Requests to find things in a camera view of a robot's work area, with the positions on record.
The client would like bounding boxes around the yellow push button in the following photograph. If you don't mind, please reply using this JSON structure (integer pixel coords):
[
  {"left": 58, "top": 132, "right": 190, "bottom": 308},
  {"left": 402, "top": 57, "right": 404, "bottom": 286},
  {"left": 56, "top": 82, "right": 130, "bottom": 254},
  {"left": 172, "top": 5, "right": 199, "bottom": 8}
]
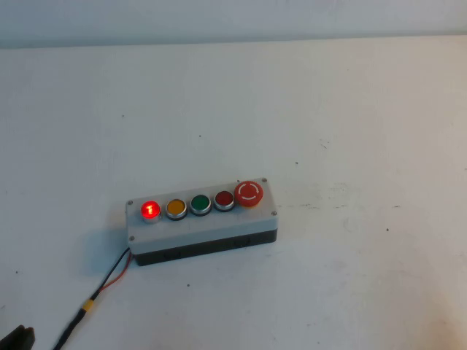
[{"left": 165, "top": 198, "right": 188, "bottom": 222}]

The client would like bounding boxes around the green push button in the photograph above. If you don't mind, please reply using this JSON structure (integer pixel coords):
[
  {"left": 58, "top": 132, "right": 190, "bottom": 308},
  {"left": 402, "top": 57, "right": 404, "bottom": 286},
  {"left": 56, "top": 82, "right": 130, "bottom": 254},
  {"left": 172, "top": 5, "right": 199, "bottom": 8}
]
[{"left": 189, "top": 193, "right": 213, "bottom": 217}]

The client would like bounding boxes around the grey and black button box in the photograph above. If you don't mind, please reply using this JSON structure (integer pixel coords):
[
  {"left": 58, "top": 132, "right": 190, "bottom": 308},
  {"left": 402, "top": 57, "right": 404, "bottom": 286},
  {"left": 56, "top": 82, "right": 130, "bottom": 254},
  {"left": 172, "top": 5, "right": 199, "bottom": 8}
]
[{"left": 125, "top": 177, "right": 279, "bottom": 267}]

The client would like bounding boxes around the flat red push button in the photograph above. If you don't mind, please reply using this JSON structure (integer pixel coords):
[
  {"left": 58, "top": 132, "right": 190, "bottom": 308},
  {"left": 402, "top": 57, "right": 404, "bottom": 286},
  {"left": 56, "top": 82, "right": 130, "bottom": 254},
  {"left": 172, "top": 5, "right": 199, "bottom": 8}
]
[{"left": 213, "top": 190, "right": 236, "bottom": 213}]

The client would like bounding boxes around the red emergency stop mushroom button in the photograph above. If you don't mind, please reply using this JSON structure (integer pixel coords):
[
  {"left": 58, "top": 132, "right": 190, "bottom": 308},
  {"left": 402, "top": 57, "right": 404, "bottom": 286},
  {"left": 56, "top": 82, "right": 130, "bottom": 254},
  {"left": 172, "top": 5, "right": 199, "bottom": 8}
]
[{"left": 233, "top": 179, "right": 264, "bottom": 209}]

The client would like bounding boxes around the red indicator lamp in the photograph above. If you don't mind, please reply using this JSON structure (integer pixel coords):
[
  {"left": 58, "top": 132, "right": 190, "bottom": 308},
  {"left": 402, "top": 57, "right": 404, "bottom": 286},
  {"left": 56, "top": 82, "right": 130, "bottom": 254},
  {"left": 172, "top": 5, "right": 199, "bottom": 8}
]
[{"left": 140, "top": 199, "right": 162, "bottom": 224}]

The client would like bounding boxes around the black sleeved cable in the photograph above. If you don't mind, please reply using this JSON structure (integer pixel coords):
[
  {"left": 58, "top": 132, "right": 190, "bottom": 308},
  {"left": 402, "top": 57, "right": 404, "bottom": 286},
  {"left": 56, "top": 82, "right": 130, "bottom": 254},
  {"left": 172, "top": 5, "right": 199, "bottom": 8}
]
[{"left": 50, "top": 308, "right": 87, "bottom": 350}]

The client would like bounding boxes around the thin black wire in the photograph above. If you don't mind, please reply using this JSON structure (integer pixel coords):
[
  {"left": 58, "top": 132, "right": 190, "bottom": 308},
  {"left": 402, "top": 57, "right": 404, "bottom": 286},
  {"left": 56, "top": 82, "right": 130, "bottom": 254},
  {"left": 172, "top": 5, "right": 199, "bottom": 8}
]
[{"left": 87, "top": 246, "right": 131, "bottom": 303}]

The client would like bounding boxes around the thin red wire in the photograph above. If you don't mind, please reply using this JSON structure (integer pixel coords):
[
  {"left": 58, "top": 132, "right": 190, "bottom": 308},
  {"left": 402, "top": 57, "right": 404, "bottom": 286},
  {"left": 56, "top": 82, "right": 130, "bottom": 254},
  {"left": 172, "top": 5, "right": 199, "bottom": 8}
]
[{"left": 97, "top": 250, "right": 134, "bottom": 295}]

